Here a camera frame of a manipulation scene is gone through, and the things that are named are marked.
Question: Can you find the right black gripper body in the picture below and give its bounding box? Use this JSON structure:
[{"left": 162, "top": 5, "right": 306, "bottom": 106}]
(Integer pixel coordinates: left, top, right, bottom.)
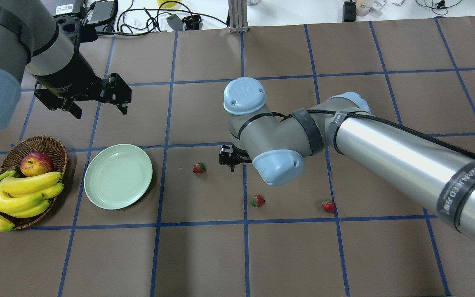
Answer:
[{"left": 219, "top": 144, "right": 250, "bottom": 172}]

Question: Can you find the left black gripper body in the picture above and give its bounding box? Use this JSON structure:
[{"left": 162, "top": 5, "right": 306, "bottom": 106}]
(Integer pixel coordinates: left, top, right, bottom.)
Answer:
[{"left": 33, "top": 14, "right": 108, "bottom": 114}]

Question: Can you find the red strawberry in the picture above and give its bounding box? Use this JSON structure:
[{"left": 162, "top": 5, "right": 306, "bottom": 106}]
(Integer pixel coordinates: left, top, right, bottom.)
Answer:
[
  {"left": 322, "top": 199, "right": 336, "bottom": 214},
  {"left": 250, "top": 194, "right": 266, "bottom": 207},
  {"left": 192, "top": 162, "right": 206, "bottom": 174}
]

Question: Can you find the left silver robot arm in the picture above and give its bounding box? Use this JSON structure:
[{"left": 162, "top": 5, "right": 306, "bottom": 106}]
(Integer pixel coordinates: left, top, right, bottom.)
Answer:
[{"left": 0, "top": 0, "right": 107, "bottom": 131}]

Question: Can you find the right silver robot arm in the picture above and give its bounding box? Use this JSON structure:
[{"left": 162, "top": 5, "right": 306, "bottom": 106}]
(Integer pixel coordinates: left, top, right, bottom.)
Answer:
[{"left": 219, "top": 77, "right": 475, "bottom": 241}]

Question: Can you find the light green plate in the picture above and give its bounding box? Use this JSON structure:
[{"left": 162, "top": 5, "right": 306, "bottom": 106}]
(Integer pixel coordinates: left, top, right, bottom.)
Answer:
[{"left": 84, "top": 144, "right": 153, "bottom": 210}]

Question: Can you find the red apple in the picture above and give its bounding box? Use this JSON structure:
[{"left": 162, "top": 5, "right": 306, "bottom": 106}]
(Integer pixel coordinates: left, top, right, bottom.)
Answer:
[{"left": 19, "top": 152, "right": 54, "bottom": 177}]

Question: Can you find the black power adapter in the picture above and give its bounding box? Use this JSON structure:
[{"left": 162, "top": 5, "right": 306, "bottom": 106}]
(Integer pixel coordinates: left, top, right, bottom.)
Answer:
[{"left": 85, "top": 0, "right": 118, "bottom": 26}]

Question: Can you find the brown wicker basket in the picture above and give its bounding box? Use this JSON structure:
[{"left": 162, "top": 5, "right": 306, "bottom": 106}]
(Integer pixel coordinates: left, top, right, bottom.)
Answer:
[{"left": 0, "top": 135, "right": 68, "bottom": 231}]

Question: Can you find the yellow tape roll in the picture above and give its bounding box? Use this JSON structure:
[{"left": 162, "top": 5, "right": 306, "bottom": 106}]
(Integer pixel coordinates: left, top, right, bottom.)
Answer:
[{"left": 156, "top": 0, "right": 180, "bottom": 9}]

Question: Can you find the yellow banana bunch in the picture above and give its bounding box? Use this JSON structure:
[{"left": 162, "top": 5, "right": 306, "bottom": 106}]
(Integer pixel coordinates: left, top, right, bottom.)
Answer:
[{"left": 0, "top": 170, "right": 65, "bottom": 232}]

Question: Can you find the white paper cup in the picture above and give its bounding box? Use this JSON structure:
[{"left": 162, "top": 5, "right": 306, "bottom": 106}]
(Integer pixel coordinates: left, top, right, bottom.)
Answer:
[{"left": 355, "top": 0, "right": 375, "bottom": 17}]

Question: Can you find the aluminium frame post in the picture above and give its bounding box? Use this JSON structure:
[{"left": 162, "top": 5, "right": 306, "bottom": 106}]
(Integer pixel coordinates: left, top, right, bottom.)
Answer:
[{"left": 228, "top": 0, "right": 249, "bottom": 33}]

